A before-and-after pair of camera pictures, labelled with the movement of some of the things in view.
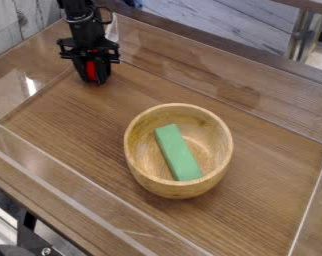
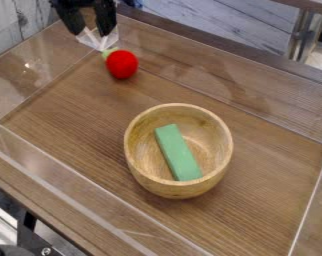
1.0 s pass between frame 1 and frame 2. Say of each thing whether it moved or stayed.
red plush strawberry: moved
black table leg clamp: stayed
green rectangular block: stayed
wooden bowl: stayed
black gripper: moved
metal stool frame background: stayed
